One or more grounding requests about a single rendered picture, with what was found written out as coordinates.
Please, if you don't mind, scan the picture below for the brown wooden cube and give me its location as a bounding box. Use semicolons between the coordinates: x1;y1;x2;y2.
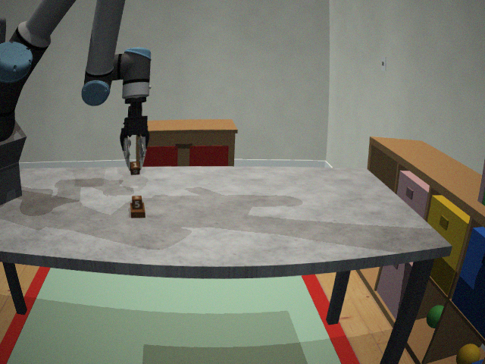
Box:
130;162;140;175
132;196;142;209

